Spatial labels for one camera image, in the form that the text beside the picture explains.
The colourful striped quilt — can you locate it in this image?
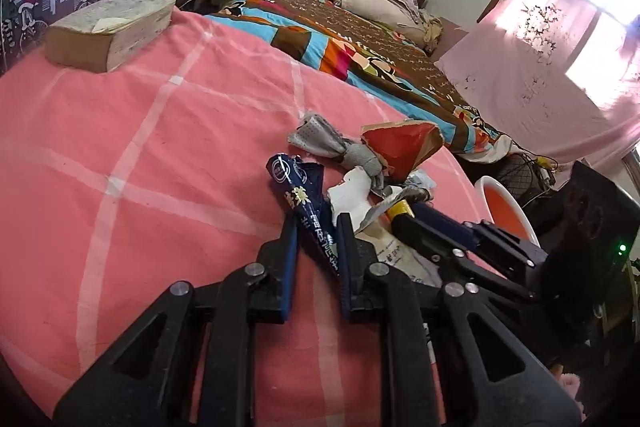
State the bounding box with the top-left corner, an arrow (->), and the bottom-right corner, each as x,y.
207,0 -> 522,165

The dark blue snack wrapper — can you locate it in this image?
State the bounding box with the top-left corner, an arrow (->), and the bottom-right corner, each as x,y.
265,153 -> 347,279

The white crumpled paper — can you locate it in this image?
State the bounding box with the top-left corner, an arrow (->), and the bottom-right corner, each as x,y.
327,167 -> 383,230

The yellowish crumpled cloth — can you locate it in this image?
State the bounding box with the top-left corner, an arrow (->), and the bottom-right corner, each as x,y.
421,17 -> 444,54

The pink curtain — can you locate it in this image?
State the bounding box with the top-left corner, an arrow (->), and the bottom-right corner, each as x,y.
434,0 -> 640,168

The white printed paper packet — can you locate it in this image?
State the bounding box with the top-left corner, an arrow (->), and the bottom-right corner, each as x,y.
357,224 -> 441,288

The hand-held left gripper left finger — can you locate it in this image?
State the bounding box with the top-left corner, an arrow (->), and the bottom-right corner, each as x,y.
52,212 -> 301,427

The pink checked blanket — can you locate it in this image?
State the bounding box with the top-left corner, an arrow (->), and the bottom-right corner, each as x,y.
0,9 -> 501,427

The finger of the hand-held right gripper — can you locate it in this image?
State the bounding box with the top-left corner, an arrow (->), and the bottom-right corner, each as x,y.
431,254 -> 543,305
392,202 -> 548,280

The tan tissue box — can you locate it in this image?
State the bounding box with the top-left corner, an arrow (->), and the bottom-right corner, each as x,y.
45,0 -> 177,74

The red paper wrapper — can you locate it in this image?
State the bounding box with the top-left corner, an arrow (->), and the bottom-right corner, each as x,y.
361,119 -> 445,182

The grey mesh cloth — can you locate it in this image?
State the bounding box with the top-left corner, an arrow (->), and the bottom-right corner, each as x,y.
287,111 -> 388,195

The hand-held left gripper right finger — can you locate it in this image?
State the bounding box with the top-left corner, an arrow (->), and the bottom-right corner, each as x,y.
336,213 -> 583,427

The red basin with white rim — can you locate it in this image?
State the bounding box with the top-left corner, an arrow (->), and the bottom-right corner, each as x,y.
474,176 -> 542,249

